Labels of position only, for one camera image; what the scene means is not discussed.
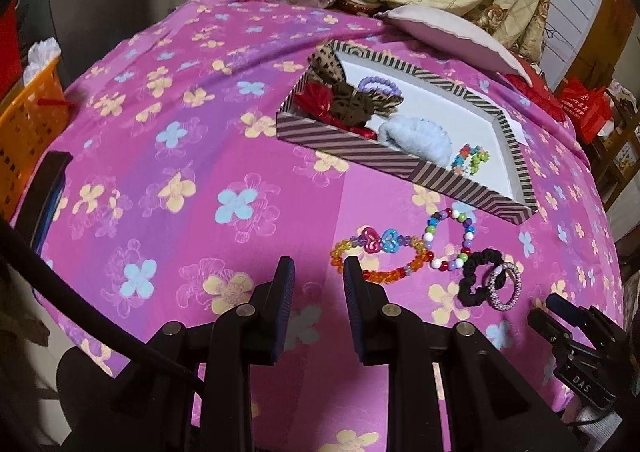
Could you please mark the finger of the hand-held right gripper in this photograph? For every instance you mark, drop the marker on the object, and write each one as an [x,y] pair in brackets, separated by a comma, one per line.
[562,304]
[542,324]

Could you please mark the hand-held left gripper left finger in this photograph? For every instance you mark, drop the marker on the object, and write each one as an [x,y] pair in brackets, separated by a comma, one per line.
[280,312]

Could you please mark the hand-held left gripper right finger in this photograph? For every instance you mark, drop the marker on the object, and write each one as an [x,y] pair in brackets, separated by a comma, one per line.
[352,312]

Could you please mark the black scrunchie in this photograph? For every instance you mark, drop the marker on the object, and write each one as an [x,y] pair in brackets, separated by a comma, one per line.
[470,277]

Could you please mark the striped cardboard box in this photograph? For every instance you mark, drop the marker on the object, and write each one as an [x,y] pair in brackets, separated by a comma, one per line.
[350,144]

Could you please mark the light blue fluffy scrunchie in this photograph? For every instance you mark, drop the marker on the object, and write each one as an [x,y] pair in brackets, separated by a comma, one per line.
[415,137]

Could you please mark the red scrunchie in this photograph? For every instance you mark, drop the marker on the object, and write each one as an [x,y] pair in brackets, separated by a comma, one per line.
[312,99]

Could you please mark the leopard print scrunchie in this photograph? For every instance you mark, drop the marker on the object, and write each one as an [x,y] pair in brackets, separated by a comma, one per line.
[325,64]

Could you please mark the wooden chair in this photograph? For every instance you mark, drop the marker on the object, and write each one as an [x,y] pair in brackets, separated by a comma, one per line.
[620,167]

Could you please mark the red shopping bag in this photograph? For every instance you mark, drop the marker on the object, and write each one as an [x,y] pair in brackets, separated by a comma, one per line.
[585,107]

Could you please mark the pink floral bed sheet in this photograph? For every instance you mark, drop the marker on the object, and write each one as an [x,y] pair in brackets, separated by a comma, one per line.
[175,132]

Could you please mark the red ruffled pillow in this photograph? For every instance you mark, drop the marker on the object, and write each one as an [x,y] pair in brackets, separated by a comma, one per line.
[540,92]

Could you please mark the white pillow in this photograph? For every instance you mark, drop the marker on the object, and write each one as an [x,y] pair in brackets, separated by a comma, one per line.
[450,32]

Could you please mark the orange plastic basket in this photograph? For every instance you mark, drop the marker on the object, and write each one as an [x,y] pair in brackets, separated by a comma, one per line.
[25,132]

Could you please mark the white plastic bag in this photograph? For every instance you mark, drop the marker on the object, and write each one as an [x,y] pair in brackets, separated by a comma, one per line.
[42,54]

